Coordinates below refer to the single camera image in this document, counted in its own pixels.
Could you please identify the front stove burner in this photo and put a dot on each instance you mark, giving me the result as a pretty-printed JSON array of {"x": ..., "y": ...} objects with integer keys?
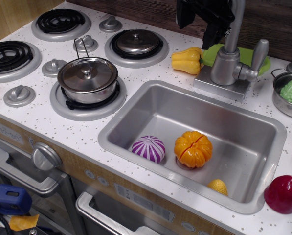
[{"x": 58, "y": 103}]

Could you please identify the purple white toy onion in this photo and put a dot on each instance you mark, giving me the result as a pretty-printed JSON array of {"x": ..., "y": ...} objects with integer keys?
[{"x": 149, "y": 147}]

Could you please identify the back left stove burner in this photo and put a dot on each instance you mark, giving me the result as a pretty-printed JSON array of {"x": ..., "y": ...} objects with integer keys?
[{"x": 60, "y": 25}]

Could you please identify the grey stove knob middle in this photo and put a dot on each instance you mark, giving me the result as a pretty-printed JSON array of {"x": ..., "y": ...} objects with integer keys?
[{"x": 85, "y": 45}]

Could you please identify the orange tape piece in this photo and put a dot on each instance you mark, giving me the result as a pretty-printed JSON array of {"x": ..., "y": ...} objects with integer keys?
[{"x": 22, "y": 222}]

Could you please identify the silver toy faucet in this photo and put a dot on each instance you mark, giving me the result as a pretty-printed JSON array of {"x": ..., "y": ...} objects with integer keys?
[{"x": 228, "y": 77}]

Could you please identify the steel pot right edge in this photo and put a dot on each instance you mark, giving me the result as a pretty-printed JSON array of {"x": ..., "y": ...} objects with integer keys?
[{"x": 281, "y": 79}]

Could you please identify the silver sink basin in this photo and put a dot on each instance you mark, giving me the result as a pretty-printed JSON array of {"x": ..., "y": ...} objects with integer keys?
[{"x": 224, "y": 153}]

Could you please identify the small steel pot lid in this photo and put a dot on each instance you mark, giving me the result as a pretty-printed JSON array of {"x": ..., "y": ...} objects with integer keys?
[{"x": 137, "y": 42}]

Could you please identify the blue clamp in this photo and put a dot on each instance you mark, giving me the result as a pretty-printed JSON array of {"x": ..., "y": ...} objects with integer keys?
[{"x": 14, "y": 200}]

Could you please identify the stove burner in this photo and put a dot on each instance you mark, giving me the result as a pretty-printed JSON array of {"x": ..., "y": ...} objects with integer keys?
[
  {"x": 136, "y": 61},
  {"x": 17, "y": 60},
  {"x": 60, "y": 25},
  {"x": 58, "y": 103}
]

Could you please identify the back right stove burner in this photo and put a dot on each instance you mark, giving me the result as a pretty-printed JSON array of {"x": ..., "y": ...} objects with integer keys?
[{"x": 136, "y": 61}]

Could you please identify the grey stove knob back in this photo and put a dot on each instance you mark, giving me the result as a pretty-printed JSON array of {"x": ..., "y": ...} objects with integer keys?
[{"x": 110, "y": 25}]

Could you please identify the grey stove knob front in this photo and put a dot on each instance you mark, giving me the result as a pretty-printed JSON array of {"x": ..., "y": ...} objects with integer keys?
[{"x": 19, "y": 96}]

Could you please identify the red toy apple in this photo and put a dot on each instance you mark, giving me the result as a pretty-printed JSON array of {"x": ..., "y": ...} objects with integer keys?
[{"x": 278, "y": 195}]

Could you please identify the yellow toy bell pepper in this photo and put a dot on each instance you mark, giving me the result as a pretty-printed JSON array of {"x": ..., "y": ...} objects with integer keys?
[{"x": 189, "y": 60}]

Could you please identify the silver oven dial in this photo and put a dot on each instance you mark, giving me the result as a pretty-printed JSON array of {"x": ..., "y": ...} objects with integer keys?
[{"x": 44, "y": 157}]

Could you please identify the steel pot with lid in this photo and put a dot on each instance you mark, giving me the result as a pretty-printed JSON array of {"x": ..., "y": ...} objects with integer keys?
[{"x": 88, "y": 80}]

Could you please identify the green plastic plate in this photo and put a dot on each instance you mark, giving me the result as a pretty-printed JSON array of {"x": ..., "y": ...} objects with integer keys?
[{"x": 245, "y": 57}]

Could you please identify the yellow toy corn piece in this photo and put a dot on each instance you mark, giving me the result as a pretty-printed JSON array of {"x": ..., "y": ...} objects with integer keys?
[{"x": 219, "y": 186}]

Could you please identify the orange toy pumpkin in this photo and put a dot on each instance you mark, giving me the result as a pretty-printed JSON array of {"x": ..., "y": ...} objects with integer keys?
[{"x": 193, "y": 149}]

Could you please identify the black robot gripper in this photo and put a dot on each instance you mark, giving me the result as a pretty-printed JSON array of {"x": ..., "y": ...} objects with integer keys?
[{"x": 216, "y": 13}]

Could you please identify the grey stove knob left-centre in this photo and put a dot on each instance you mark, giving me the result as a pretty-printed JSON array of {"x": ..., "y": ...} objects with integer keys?
[{"x": 52, "y": 68}]

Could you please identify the silver dishwasher door handle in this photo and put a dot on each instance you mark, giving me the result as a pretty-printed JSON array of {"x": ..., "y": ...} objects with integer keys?
[{"x": 113, "y": 227}]

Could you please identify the silver oven door handle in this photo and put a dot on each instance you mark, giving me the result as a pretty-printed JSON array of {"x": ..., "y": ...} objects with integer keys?
[{"x": 52, "y": 193}]

